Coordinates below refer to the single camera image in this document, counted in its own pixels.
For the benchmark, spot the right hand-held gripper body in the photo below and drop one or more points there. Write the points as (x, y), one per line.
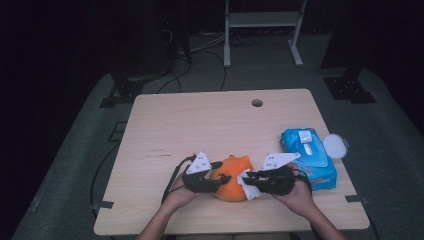
(280, 181)

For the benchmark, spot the orange plush toy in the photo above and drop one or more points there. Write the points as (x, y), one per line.
(233, 168)

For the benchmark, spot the white metal stand frame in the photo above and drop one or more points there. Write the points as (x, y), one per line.
(263, 19)

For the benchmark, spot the white wet wipe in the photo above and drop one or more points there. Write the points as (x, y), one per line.
(250, 192)

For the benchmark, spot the blue wet wipe pack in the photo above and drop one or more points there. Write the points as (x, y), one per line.
(290, 141)

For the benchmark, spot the person's right hand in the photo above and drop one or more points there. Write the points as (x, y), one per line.
(300, 196)

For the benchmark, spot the grey table grommet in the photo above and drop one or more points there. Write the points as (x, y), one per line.
(257, 102)

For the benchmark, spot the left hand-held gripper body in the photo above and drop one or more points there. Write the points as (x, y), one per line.
(200, 183)

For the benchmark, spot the person's left hand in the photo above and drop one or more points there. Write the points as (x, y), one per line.
(180, 196)

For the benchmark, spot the white oval plastic lid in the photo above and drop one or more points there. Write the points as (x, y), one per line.
(335, 146)

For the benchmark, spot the black tape strip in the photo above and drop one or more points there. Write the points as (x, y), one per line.
(103, 204)
(356, 198)

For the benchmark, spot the black stand base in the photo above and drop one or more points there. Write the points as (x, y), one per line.
(346, 88)
(125, 90)

